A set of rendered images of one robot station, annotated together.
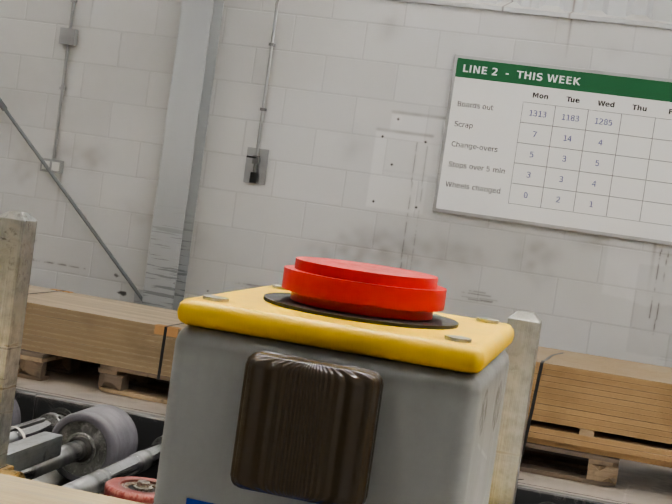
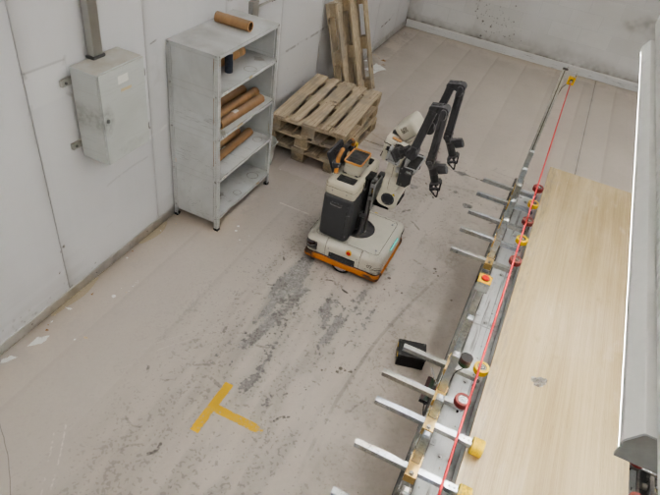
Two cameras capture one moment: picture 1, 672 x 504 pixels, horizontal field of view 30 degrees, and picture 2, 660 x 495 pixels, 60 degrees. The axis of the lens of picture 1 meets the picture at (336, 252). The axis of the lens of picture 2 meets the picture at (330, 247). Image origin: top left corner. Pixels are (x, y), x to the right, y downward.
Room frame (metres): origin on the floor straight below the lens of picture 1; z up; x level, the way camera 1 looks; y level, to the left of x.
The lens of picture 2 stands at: (-0.32, -2.38, 3.17)
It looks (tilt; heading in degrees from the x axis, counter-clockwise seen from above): 40 degrees down; 95
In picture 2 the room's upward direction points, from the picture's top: 10 degrees clockwise
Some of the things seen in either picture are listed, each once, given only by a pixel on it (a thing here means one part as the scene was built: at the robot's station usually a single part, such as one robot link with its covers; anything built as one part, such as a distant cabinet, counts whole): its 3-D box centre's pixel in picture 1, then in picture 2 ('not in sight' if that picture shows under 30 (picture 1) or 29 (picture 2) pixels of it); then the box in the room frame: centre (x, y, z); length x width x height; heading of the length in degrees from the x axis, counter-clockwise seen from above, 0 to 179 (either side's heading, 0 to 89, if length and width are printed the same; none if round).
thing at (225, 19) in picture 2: not in sight; (233, 21); (-1.73, 1.86, 1.59); 0.30 x 0.08 x 0.08; 167
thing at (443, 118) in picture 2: not in sight; (437, 137); (-0.06, 1.09, 1.40); 0.11 x 0.06 x 0.43; 77
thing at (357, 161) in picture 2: not in sight; (357, 162); (-0.58, 1.44, 0.87); 0.23 x 0.15 x 0.11; 77
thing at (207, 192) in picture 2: not in sight; (225, 123); (-1.75, 1.75, 0.78); 0.90 x 0.45 x 1.55; 77
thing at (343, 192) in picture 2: not in sight; (354, 193); (-0.55, 1.43, 0.59); 0.55 x 0.34 x 0.83; 77
